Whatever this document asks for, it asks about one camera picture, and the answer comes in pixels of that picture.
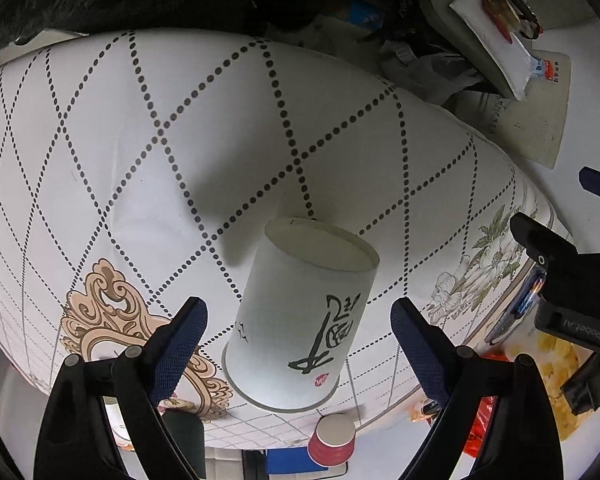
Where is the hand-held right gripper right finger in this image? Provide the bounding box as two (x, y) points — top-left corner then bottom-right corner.
(390, 296), (565, 480)

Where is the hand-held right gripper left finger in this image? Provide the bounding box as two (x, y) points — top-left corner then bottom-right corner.
(34, 296), (211, 480)

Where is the white paper cup black calligraphy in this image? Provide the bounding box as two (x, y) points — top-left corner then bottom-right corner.
(221, 216), (380, 413)

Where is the red paper cup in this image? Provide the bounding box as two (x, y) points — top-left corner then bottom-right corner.
(307, 412), (356, 467)

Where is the clear blue plastic packet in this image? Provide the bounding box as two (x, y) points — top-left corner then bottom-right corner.
(485, 265), (548, 346)

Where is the yellow snack bag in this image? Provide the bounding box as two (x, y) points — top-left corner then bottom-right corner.
(500, 330), (598, 443)

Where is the dark green cylinder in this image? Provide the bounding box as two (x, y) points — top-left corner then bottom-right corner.
(161, 407), (207, 480)

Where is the red plastic bag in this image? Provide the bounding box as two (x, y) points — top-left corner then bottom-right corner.
(467, 350), (503, 458)

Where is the white tissue packet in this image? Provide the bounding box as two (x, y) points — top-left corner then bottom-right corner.
(449, 0), (543, 102)

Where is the crumpled grey plastic bag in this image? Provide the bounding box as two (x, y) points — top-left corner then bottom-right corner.
(379, 39), (483, 108)

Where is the white dotted printed tablecloth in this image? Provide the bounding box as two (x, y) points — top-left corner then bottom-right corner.
(0, 30), (576, 448)

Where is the grey chair seat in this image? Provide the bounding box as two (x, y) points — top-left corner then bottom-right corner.
(427, 0), (531, 97)

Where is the blue box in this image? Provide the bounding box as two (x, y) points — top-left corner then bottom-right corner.
(349, 0), (383, 28)

